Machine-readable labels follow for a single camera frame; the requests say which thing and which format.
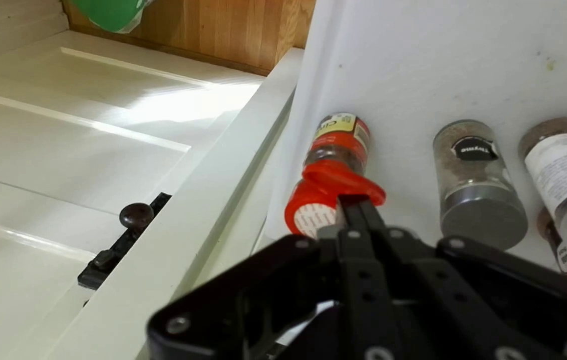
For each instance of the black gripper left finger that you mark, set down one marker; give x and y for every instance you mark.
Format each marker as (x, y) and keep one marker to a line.
(356, 292)

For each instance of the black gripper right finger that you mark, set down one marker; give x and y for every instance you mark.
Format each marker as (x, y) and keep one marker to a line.
(469, 307)

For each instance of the red lid spice container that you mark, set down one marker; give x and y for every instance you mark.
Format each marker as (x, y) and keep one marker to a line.
(335, 172)

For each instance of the steel lid pepper jar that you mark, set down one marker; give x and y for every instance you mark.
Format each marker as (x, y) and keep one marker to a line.
(475, 192)

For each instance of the green plastic container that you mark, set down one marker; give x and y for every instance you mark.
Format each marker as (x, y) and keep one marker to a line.
(113, 12)

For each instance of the white panel door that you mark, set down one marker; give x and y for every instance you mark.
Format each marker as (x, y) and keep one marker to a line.
(63, 133)

